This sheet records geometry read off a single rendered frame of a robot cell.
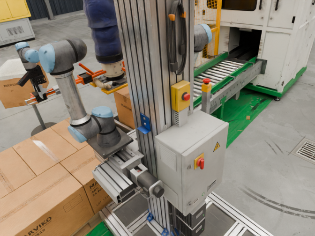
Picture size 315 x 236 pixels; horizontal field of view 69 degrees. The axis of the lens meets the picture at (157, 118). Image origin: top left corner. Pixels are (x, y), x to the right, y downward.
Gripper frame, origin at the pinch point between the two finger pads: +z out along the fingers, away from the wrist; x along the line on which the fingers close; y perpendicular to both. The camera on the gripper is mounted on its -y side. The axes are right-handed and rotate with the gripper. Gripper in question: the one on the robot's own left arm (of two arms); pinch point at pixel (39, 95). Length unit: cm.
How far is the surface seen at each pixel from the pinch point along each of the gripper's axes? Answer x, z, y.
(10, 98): 138, 51, -7
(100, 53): -3, -16, 50
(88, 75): -0.9, -1.6, 37.7
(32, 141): 64, 71, -12
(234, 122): -28, 126, 215
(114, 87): -11, 11, 52
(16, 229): -27, 71, -50
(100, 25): -7, -36, 52
